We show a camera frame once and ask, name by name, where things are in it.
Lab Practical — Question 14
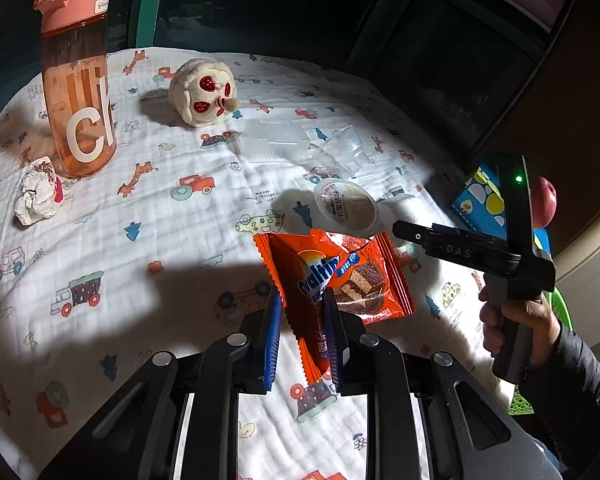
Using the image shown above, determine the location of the red apple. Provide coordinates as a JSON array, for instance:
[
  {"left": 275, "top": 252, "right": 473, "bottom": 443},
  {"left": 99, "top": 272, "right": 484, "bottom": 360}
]
[{"left": 532, "top": 176, "right": 557, "bottom": 231}]

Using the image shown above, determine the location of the orange water bottle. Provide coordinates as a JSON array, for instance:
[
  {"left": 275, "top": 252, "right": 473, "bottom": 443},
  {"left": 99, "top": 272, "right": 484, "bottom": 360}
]
[{"left": 32, "top": 0, "right": 117, "bottom": 179}]

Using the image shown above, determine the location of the orange snack wrapper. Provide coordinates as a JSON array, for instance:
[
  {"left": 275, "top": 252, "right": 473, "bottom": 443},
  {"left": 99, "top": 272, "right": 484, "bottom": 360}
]
[{"left": 253, "top": 229, "right": 417, "bottom": 386}]

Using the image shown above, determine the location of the person's right forearm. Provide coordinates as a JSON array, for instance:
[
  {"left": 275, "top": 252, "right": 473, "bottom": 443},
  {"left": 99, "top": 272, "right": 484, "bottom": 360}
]
[{"left": 520, "top": 325, "right": 600, "bottom": 480}]

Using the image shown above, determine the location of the green plastic basket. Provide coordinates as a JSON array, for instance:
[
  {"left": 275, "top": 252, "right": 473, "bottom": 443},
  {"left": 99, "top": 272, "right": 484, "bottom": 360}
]
[{"left": 510, "top": 287, "right": 573, "bottom": 416}]

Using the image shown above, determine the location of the small jelly cup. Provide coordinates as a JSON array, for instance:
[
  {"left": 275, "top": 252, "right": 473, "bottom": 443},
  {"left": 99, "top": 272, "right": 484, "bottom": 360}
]
[{"left": 314, "top": 177, "right": 381, "bottom": 233}]

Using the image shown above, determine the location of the person's right hand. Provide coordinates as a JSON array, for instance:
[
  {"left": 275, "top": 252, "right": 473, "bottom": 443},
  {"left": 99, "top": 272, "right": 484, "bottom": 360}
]
[{"left": 479, "top": 285, "right": 563, "bottom": 368}]

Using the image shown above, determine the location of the crumpled white tissue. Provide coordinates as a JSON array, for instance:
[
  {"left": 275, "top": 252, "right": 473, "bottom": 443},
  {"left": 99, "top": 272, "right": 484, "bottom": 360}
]
[{"left": 14, "top": 157, "right": 63, "bottom": 226}]

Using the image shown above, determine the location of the blue patterned tissue box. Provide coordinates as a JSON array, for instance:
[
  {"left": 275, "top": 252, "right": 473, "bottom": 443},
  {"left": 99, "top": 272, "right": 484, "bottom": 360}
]
[{"left": 450, "top": 162, "right": 553, "bottom": 261}]

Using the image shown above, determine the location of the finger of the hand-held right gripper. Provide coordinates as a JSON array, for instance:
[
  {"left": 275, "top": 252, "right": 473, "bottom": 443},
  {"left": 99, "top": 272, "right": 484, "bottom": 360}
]
[
  {"left": 392, "top": 220, "right": 523, "bottom": 273},
  {"left": 430, "top": 224, "right": 508, "bottom": 246}
]

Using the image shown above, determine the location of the cream skull-shaped toy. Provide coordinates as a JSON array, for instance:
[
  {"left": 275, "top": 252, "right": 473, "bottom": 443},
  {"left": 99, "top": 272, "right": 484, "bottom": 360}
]
[{"left": 169, "top": 57, "right": 241, "bottom": 128}]

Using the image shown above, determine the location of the green window frame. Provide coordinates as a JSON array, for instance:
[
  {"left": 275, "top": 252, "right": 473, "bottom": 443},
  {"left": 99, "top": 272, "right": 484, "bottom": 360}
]
[{"left": 127, "top": 0, "right": 173, "bottom": 53}]

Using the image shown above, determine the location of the white printed blanket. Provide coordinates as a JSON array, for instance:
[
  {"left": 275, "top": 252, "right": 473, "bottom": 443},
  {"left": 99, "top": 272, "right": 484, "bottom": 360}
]
[{"left": 0, "top": 46, "right": 531, "bottom": 480}]

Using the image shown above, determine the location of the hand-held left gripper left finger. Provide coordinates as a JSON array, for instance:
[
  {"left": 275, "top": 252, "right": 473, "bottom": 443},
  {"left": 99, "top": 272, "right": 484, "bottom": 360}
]
[{"left": 39, "top": 285, "right": 283, "bottom": 480}]

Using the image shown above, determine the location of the clear rectangular plastic box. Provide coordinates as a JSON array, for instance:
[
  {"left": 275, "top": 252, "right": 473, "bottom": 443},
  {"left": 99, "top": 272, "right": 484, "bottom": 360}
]
[{"left": 237, "top": 120, "right": 313, "bottom": 163}]

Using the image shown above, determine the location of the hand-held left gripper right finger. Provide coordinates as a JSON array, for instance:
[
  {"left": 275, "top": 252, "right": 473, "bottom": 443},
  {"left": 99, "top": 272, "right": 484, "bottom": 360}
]
[{"left": 321, "top": 287, "right": 563, "bottom": 480}]

